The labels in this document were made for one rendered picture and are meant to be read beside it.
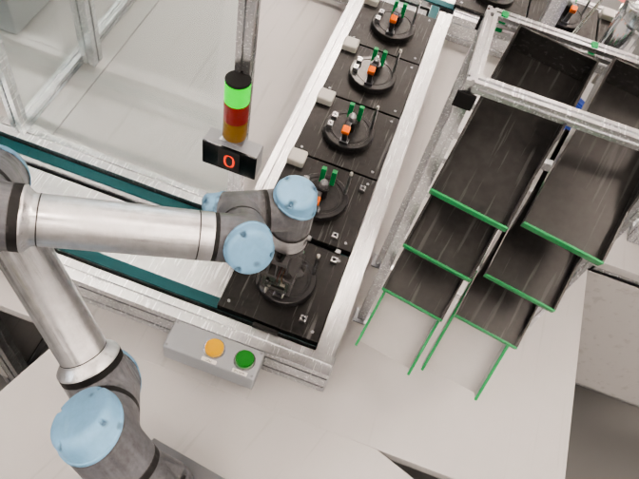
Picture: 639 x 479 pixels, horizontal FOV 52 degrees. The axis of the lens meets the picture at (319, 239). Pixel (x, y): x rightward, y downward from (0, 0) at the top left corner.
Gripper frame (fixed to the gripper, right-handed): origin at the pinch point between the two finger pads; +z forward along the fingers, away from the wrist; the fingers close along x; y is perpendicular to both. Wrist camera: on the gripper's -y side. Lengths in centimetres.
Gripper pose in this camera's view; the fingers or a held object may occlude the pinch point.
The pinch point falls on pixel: (280, 281)
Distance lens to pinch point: 139.9
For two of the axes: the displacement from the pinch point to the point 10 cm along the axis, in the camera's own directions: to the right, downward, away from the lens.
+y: -3.1, 7.7, -5.6
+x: 9.4, 3.4, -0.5
